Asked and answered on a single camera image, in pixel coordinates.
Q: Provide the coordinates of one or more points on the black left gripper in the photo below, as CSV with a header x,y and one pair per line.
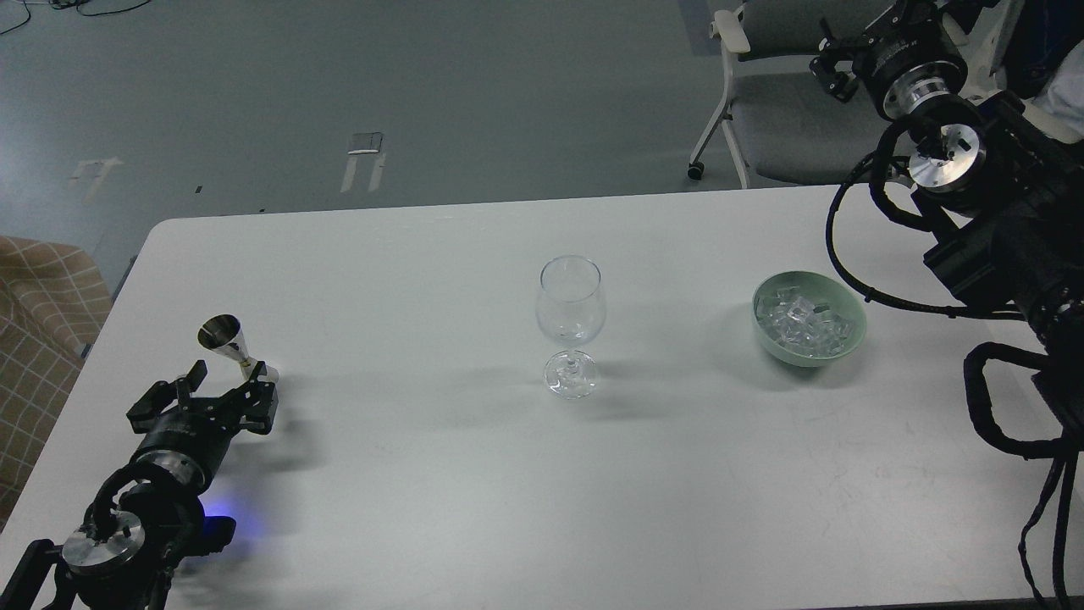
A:
x,y
189,437

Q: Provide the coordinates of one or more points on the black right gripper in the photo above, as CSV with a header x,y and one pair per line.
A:
x,y
911,59

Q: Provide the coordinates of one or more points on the steel double jigger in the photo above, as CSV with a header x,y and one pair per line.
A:
x,y
222,334

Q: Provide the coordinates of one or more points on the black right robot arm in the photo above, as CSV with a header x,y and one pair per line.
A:
x,y
1001,199

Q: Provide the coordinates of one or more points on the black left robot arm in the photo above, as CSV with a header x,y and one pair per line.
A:
x,y
147,517

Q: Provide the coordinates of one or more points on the pile of ice cubes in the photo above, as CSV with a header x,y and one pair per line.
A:
x,y
806,327

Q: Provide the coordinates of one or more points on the clear wine glass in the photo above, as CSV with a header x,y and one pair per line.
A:
x,y
571,311

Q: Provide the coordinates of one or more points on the grey office chair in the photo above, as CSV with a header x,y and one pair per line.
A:
x,y
784,126

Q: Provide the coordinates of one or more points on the beige checkered cushion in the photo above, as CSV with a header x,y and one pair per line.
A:
x,y
54,303

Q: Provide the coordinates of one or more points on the green bowl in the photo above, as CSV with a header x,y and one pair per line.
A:
x,y
816,287

